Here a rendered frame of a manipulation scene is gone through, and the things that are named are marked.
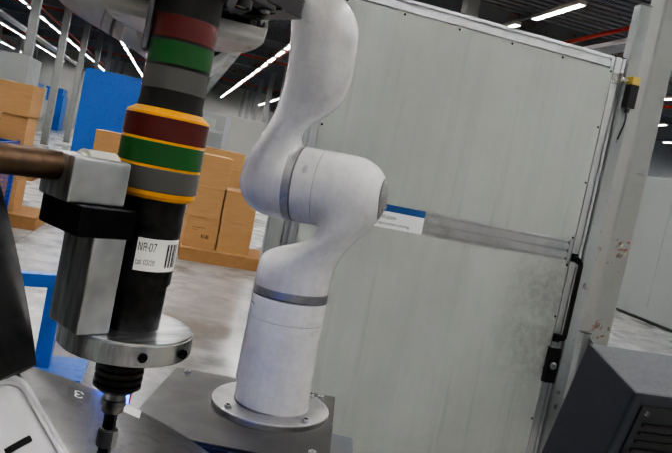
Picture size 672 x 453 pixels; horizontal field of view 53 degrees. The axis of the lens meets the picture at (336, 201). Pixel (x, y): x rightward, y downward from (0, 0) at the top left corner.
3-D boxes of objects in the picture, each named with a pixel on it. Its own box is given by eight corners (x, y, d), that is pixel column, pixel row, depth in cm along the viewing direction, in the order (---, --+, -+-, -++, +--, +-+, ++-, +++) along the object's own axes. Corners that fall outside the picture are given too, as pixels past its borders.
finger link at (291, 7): (316, 31, 45) (286, 6, 39) (212, 15, 47) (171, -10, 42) (320, 13, 45) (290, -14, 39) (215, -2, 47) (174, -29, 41)
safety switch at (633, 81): (605, 136, 239) (620, 70, 238) (598, 136, 243) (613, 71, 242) (626, 141, 241) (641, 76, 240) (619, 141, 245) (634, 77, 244)
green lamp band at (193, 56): (169, 62, 33) (174, 37, 33) (132, 59, 35) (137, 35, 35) (222, 78, 36) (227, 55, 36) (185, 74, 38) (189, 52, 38)
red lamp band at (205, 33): (174, 36, 33) (179, 11, 33) (137, 34, 35) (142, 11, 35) (227, 54, 36) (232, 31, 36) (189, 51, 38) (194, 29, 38)
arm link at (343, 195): (267, 283, 115) (291, 145, 114) (372, 306, 111) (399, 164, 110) (241, 292, 104) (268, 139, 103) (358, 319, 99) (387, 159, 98)
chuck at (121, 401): (106, 418, 36) (115, 374, 35) (93, 408, 36) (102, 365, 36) (129, 414, 37) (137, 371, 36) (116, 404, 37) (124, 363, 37)
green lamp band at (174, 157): (146, 165, 33) (151, 140, 33) (101, 152, 36) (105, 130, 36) (217, 176, 36) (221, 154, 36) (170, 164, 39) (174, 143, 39)
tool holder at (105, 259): (56, 379, 30) (97, 162, 29) (-8, 329, 34) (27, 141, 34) (216, 362, 37) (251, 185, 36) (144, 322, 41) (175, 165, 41)
